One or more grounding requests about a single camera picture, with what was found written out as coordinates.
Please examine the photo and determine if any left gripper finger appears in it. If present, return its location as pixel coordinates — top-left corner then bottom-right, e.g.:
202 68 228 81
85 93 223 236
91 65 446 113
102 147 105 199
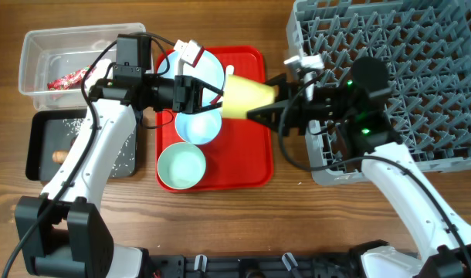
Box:
199 102 222 113
199 80 223 96

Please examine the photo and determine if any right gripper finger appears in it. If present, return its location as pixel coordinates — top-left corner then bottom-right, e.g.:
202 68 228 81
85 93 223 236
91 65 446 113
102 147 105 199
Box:
264 73 297 97
246 100 297 134

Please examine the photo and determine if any yellow cup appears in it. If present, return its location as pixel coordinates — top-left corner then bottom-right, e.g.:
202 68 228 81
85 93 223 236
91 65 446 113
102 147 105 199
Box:
221 75 276 119

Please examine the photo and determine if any light blue bowl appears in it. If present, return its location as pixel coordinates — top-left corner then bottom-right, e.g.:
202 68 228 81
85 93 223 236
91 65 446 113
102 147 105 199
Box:
175 110 222 145

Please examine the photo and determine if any mint green bowl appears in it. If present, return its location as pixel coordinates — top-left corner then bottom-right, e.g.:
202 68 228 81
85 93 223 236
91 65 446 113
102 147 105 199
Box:
157 142 207 190

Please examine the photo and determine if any pile of white rice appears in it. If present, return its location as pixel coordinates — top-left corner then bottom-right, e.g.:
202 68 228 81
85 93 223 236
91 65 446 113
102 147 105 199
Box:
57 117 137 178

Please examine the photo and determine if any red snack wrapper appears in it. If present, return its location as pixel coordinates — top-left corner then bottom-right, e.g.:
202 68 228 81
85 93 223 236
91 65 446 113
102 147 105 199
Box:
47 66 90 90

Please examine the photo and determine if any carrot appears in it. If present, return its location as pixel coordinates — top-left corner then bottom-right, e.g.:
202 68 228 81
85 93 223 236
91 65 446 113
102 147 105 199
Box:
52 150 69 164

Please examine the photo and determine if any white tissue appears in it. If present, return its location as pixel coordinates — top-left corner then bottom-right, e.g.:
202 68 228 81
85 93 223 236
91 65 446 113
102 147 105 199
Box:
86 59 112 86

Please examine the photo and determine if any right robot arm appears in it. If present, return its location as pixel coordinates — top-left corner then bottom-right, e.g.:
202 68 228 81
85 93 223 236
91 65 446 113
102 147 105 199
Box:
246 56 471 277

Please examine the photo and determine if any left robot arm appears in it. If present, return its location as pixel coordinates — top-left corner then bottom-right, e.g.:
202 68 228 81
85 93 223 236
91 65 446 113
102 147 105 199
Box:
14 32 208 277

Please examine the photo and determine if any grey dishwasher rack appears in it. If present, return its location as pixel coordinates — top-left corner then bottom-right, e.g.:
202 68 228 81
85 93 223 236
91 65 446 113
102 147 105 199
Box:
286 0 471 172

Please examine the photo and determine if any light blue plate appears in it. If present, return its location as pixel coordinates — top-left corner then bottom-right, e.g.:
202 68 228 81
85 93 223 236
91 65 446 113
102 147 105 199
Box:
157 51 225 106

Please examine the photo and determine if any white plastic spoon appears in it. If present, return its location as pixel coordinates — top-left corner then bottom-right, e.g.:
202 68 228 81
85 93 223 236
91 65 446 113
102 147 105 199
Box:
225 65 235 76

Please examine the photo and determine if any red serving tray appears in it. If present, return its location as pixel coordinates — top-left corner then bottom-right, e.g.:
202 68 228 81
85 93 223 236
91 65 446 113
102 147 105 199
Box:
154 45 274 193

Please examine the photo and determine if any clear plastic bin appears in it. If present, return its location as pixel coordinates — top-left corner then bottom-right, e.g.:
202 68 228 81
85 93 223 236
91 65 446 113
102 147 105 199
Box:
19 22 146 110

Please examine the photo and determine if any black tray bin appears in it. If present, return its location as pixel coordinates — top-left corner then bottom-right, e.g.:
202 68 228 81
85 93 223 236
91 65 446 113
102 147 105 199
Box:
25 108 139 182

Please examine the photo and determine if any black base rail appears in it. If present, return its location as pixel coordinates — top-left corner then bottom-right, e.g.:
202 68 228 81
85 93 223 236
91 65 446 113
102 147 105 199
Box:
148 253 366 278

